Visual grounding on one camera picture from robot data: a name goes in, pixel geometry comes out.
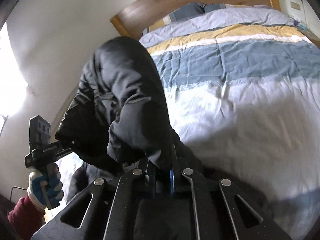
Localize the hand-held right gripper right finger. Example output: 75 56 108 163
169 144 292 240

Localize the window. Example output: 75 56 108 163
0 20 34 137

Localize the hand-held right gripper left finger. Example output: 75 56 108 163
31 158 157 240

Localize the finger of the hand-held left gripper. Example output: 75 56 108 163
53 140 75 159

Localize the person's left hand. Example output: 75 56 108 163
27 163 64 209

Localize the wooden headboard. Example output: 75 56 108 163
109 0 281 39

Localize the bedside table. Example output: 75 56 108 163
292 17 316 38

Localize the black down coat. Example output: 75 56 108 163
55 37 209 207

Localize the bed with striped sheet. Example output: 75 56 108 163
59 4 320 240

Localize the thin black cable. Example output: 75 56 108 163
9 186 30 202

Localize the striped pillow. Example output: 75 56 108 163
142 2 253 35

